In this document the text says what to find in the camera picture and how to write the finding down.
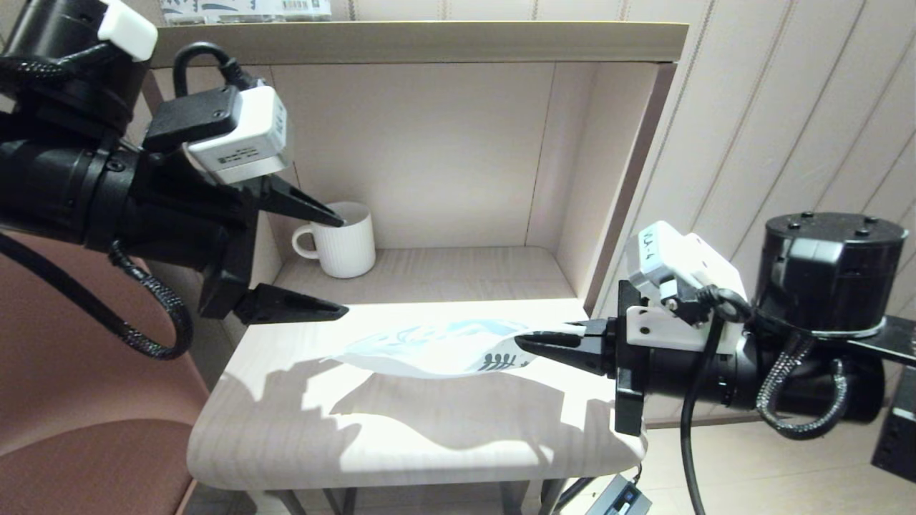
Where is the white floral plastic bag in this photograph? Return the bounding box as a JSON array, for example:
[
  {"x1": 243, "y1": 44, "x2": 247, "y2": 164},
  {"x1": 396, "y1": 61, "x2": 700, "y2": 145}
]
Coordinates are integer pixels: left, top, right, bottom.
[{"x1": 323, "y1": 318, "x2": 589, "y2": 380}]

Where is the white ribbed ceramic mug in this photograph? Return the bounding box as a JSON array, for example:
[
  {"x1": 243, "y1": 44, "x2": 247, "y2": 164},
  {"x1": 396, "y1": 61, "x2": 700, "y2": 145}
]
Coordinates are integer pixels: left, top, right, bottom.
[{"x1": 291, "y1": 201, "x2": 376, "y2": 280}]

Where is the light wooden desk with shelf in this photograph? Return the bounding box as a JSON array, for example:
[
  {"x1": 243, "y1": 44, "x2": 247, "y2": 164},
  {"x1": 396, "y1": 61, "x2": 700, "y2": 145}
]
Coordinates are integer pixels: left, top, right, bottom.
[{"x1": 120, "y1": 20, "x2": 692, "y2": 515}]

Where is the patterned package with barcode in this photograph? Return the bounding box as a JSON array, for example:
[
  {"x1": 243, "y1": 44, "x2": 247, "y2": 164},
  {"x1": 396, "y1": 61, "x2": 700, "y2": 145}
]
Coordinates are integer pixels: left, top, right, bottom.
[{"x1": 160, "y1": 0, "x2": 333, "y2": 22}]

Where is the reddish brown chair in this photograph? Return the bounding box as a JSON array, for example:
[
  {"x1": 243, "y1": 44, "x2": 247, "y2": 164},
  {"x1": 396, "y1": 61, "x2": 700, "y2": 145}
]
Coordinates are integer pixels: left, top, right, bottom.
[{"x1": 0, "y1": 229, "x2": 215, "y2": 515}]

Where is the smooth black camera cable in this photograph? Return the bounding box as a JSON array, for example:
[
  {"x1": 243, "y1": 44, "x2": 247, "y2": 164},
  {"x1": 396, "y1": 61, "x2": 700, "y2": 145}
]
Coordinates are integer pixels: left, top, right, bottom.
[{"x1": 679, "y1": 286, "x2": 754, "y2": 515}]

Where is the braided black left arm cable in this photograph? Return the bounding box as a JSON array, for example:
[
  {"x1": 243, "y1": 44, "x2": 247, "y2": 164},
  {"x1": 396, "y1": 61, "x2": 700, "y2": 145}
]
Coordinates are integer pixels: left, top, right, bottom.
[{"x1": 0, "y1": 229, "x2": 195, "y2": 361}]

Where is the braided black arm cable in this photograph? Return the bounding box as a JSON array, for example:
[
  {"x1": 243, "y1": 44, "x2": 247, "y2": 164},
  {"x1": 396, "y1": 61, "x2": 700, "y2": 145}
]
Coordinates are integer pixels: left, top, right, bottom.
[
  {"x1": 755, "y1": 333, "x2": 849, "y2": 441},
  {"x1": 0, "y1": 229, "x2": 195, "y2": 361}
]

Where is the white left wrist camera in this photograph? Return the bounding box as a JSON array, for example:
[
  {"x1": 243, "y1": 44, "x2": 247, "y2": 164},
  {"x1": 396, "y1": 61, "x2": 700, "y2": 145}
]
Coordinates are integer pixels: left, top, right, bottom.
[{"x1": 143, "y1": 84, "x2": 295, "y2": 186}]

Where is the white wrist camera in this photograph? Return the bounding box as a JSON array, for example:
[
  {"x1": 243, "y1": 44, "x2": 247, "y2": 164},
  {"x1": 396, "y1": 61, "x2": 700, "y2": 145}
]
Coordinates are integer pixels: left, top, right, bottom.
[
  {"x1": 625, "y1": 220, "x2": 749, "y2": 356},
  {"x1": 143, "y1": 84, "x2": 295, "y2": 186}
]

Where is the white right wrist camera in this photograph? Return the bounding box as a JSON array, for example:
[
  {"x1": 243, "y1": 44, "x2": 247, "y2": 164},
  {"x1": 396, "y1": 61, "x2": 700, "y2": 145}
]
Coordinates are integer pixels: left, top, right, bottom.
[{"x1": 625, "y1": 220, "x2": 749, "y2": 356}]

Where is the braided black right arm cable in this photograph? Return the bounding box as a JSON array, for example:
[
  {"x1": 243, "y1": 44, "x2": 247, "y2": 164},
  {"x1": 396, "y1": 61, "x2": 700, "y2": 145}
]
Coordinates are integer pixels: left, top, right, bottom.
[{"x1": 755, "y1": 333, "x2": 849, "y2": 441}]

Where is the black left camera cable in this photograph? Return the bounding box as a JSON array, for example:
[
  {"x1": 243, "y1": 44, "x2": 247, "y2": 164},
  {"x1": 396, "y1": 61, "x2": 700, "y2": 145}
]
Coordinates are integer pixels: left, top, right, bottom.
[{"x1": 172, "y1": 41, "x2": 251, "y2": 97}]

